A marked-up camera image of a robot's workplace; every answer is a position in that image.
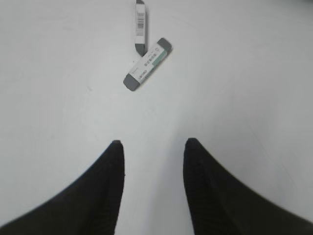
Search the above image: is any grey white eraser barcode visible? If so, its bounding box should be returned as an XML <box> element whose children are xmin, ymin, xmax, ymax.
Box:
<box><xmin>134</xmin><ymin>0</ymin><xmax>147</xmax><ymax>57</ymax></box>

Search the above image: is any grey white eraser right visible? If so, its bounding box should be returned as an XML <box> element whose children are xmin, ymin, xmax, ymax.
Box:
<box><xmin>123</xmin><ymin>38</ymin><xmax>172</xmax><ymax>92</ymax></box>

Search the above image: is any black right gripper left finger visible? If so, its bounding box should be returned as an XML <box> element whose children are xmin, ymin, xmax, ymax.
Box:
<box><xmin>0</xmin><ymin>140</ymin><xmax>124</xmax><ymax>235</ymax></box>

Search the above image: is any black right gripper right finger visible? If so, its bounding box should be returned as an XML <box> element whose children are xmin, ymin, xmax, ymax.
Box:
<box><xmin>183</xmin><ymin>138</ymin><xmax>313</xmax><ymax>235</ymax></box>

